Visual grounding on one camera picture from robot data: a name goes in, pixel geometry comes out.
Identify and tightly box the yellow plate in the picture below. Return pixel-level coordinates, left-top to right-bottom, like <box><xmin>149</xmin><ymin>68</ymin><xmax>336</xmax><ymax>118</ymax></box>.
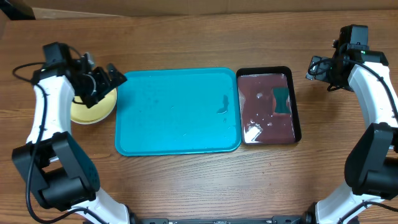
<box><xmin>71</xmin><ymin>89</ymin><xmax>117</xmax><ymax>124</ymax></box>

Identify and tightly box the green sponge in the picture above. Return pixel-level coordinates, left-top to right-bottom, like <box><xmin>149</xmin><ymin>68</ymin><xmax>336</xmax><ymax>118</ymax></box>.
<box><xmin>273</xmin><ymin>87</ymin><xmax>290</xmax><ymax>114</ymax></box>

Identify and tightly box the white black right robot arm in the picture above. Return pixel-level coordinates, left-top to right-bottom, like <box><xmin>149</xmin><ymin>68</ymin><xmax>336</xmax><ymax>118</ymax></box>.
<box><xmin>301</xmin><ymin>49</ymin><xmax>397</xmax><ymax>224</ymax></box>

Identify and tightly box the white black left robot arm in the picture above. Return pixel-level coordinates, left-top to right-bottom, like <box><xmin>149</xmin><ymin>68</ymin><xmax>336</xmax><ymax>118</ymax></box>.
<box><xmin>12</xmin><ymin>54</ymin><xmax>136</xmax><ymax>223</ymax></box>

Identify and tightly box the teal plastic tray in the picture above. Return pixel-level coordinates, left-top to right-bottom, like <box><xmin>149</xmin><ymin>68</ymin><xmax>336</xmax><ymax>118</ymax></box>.
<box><xmin>115</xmin><ymin>67</ymin><xmax>242</xmax><ymax>156</ymax></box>

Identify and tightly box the black tray with water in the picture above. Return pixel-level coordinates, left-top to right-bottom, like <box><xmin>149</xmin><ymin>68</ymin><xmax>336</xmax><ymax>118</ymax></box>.
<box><xmin>236</xmin><ymin>66</ymin><xmax>302</xmax><ymax>145</ymax></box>

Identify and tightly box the cardboard panel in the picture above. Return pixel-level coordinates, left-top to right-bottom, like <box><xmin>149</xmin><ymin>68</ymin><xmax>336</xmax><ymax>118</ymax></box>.
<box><xmin>25</xmin><ymin>0</ymin><xmax>397</xmax><ymax>16</ymax></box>

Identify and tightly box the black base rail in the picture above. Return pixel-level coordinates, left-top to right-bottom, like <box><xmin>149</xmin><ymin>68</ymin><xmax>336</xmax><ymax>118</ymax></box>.
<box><xmin>133</xmin><ymin>213</ymin><xmax>316</xmax><ymax>224</ymax></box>

